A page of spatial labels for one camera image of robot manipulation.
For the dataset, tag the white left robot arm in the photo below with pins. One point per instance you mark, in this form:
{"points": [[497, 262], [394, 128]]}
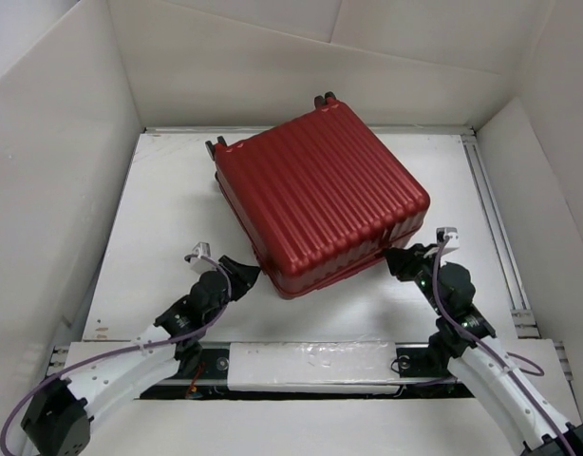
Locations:
{"points": [[62, 413]]}

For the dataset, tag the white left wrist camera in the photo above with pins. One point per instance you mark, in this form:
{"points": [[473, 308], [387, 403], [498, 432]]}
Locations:
{"points": [[199, 252]]}

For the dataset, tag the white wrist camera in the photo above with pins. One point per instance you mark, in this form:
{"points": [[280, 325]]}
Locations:
{"points": [[448, 240], [199, 252]]}

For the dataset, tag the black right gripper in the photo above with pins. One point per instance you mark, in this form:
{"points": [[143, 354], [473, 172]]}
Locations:
{"points": [[402, 261]]}

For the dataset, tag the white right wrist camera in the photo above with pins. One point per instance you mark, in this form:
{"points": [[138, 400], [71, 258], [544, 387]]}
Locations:
{"points": [[448, 240]]}

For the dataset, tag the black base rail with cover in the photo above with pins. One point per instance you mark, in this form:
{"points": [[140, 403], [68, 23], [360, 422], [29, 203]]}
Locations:
{"points": [[310, 371]]}

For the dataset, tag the red hard-shell suitcase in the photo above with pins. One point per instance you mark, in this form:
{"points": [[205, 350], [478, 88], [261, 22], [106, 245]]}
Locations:
{"points": [[319, 197]]}

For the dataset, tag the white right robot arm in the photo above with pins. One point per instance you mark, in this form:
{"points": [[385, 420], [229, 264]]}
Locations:
{"points": [[466, 345]]}

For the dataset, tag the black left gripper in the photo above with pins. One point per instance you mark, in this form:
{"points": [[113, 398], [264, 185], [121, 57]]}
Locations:
{"points": [[243, 276]]}

